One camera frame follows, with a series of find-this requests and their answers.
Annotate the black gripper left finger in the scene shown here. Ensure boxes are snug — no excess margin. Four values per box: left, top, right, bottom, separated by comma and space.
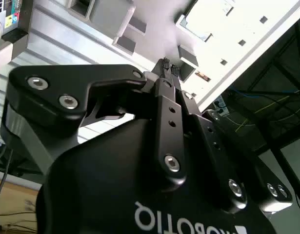
0, 58, 189, 190

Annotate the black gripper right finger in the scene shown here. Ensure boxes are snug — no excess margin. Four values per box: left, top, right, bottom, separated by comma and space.
171, 63, 294, 215

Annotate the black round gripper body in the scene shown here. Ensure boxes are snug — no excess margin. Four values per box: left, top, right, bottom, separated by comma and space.
35, 118, 278, 234

